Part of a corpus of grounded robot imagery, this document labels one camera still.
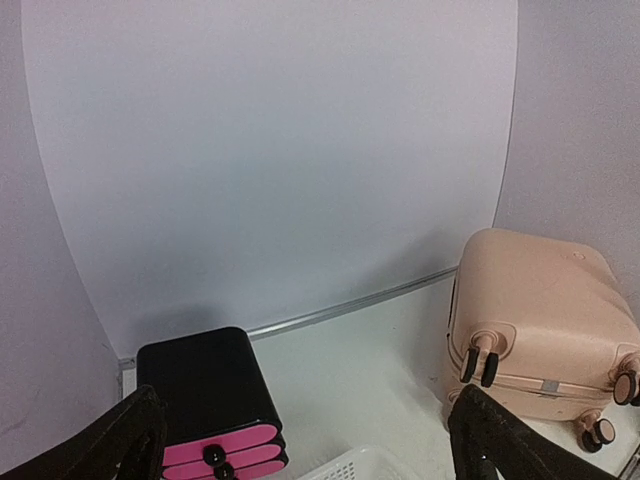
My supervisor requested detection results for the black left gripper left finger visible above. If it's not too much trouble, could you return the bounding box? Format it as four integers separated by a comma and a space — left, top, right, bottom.
1, 385, 167, 480

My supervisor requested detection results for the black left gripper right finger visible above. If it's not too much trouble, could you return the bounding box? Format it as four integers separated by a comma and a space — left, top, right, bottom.
447, 385, 610, 480

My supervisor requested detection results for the pink hard-shell suitcase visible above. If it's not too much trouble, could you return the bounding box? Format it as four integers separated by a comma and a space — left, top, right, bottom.
442, 228, 639, 453

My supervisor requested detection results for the black pink drawer organizer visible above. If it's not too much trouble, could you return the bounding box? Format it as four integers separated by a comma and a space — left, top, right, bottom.
136, 327, 289, 479

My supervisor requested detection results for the white perforated plastic basket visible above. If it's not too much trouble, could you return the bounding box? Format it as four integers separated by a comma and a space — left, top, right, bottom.
302, 445, 419, 480

